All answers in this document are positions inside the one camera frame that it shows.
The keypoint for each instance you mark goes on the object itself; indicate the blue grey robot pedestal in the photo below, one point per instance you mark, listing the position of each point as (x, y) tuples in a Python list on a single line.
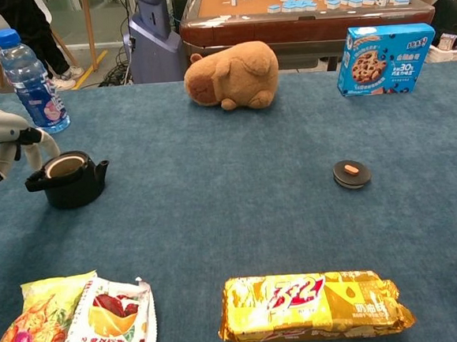
[(152, 54)]

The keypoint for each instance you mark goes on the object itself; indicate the green yellow snack bag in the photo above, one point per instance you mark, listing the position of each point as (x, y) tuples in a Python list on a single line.
[(27, 333)]

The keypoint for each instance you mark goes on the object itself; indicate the white plastic basket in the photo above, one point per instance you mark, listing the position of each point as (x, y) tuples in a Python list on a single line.
[(449, 54)]

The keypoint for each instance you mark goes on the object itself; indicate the black bag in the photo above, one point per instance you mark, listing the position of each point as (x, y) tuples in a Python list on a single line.
[(453, 14)]

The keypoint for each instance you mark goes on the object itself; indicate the black teapot lid orange knob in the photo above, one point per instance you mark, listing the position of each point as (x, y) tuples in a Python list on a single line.
[(352, 179)]

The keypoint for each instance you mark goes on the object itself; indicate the brown mahjong table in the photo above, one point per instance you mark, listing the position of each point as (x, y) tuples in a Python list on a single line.
[(281, 30)]

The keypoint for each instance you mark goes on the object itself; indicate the white die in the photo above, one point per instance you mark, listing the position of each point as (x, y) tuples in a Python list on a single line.
[(383, 0)]

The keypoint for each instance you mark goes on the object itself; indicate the white red snack packet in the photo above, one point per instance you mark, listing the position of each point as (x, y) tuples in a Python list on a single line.
[(110, 327)]

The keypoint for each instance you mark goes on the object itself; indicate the brown capybara plush toy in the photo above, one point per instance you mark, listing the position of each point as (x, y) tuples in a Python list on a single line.
[(240, 75)]

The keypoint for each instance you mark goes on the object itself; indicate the blue table mat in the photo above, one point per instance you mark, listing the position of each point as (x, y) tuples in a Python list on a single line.
[(233, 226)]

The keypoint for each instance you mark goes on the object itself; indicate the blue cookie box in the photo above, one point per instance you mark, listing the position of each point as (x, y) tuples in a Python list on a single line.
[(382, 60)]

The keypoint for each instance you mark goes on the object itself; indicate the person in black trousers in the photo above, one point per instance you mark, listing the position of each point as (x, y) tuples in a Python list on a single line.
[(44, 43)]

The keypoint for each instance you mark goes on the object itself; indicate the wooden stand leg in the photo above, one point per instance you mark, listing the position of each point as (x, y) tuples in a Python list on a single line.
[(89, 31)]

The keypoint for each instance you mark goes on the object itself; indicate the water bottle with blue cap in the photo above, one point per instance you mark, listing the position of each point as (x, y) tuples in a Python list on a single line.
[(34, 95)]

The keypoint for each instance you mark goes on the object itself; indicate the yellow biscuit pack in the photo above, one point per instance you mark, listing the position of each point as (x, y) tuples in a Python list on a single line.
[(302, 307)]

